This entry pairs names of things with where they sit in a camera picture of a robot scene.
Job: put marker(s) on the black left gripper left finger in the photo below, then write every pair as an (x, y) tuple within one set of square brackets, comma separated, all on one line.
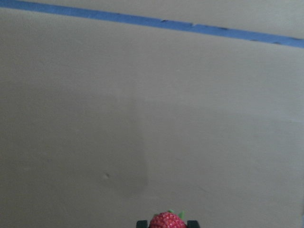
[(142, 224)]

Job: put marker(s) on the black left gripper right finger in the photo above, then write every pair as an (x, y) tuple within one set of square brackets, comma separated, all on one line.
[(193, 224)]

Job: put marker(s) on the red strawberry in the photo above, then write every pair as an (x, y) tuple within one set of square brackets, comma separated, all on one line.
[(168, 219)]

